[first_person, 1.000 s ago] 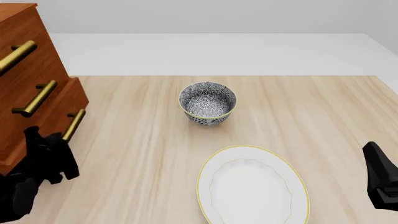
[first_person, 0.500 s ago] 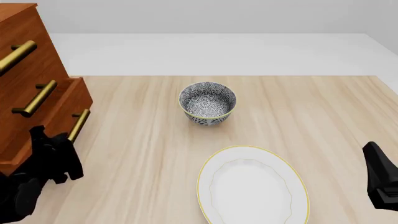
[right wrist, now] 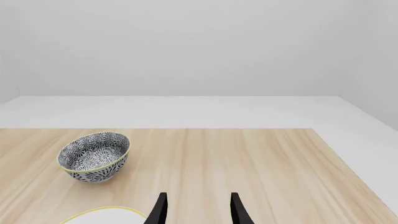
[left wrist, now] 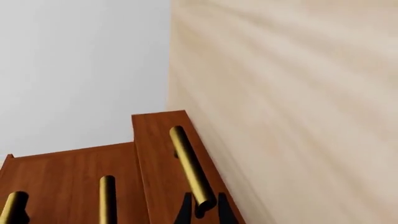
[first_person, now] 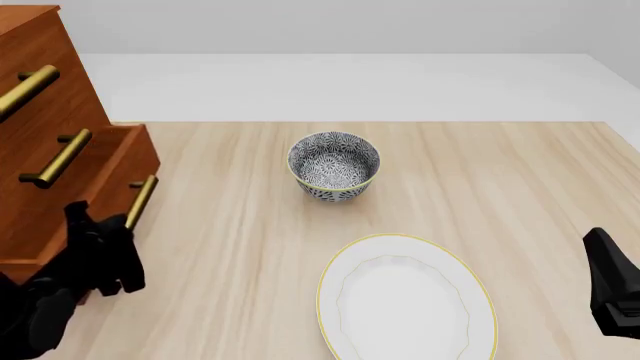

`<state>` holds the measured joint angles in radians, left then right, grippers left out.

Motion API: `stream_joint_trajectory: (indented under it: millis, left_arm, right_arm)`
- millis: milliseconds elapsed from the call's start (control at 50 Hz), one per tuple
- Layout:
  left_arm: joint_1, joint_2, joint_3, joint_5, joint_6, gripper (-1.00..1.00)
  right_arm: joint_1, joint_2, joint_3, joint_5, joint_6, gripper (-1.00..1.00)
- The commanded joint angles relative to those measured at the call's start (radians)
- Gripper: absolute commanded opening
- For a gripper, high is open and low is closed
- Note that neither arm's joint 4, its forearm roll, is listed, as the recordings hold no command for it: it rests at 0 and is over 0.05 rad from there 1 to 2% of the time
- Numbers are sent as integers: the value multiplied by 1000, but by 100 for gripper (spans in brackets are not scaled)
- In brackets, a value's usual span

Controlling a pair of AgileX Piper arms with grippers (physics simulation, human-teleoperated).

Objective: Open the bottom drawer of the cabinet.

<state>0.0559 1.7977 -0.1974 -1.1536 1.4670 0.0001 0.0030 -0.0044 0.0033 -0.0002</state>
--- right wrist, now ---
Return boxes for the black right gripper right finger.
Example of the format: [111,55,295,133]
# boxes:
[230,192,256,224]

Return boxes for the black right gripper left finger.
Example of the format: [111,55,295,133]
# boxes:
[145,192,169,224]

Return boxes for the white bowl with yellow rim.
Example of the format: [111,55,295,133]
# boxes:
[59,205,148,224]

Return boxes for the black white patterned bowl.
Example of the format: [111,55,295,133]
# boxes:
[56,131,132,184]

